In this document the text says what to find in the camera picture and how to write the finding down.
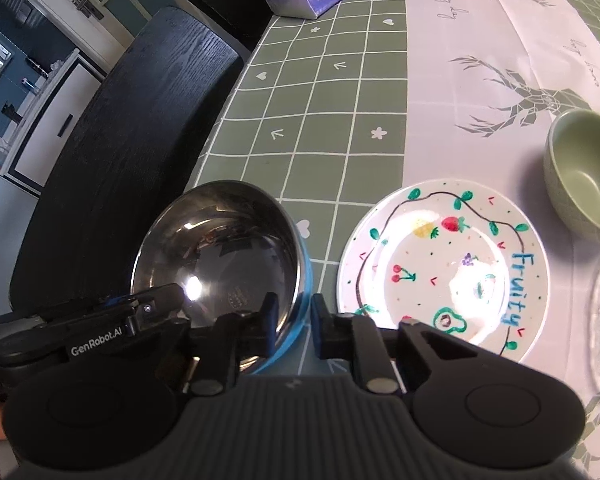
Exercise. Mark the white deer print table runner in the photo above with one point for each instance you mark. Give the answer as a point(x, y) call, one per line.
point(480, 60)

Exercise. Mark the green ceramic bowl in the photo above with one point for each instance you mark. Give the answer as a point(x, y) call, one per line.
point(585, 170)

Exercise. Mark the green checked tablecloth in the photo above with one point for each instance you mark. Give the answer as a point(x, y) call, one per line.
point(325, 110)

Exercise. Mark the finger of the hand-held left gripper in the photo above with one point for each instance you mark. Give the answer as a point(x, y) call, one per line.
point(160, 305)

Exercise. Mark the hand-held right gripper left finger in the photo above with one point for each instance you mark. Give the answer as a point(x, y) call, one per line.
point(272, 322)

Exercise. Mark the white cabinet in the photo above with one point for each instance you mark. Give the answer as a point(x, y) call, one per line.
point(55, 115)

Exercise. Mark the white fruit painted plate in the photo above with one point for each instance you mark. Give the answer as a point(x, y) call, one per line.
point(445, 270)

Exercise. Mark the blue steel bowl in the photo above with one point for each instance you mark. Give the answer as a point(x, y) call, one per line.
point(220, 240)

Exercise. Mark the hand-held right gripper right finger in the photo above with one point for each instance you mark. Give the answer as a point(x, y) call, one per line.
point(317, 322)

